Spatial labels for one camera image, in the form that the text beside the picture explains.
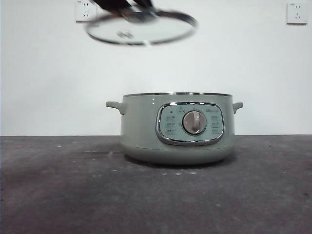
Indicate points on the pale green electric pot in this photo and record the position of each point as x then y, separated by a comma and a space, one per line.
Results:
136, 126

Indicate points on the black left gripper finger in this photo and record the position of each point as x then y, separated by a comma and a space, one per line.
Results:
112, 5
143, 3

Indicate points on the glass lid with green knob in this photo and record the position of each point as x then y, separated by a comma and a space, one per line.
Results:
158, 29

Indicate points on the white wall socket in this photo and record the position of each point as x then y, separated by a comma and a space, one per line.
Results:
83, 13
296, 13

